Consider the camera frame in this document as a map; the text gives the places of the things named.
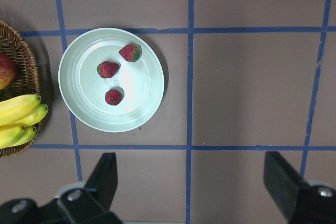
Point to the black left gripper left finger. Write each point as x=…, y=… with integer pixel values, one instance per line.
x=102, y=183

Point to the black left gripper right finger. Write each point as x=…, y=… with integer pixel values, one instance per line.
x=283, y=183

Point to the red strawberry green leaves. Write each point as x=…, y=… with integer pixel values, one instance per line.
x=130, y=53

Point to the light green plate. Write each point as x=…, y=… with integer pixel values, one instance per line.
x=82, y=89

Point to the yellow banana bunch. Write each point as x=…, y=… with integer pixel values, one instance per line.
x=19, y=115

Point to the red apple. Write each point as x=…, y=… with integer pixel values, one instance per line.
x=8, y=71

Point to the brown wicker basket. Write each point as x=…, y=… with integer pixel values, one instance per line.
x=27, y=78

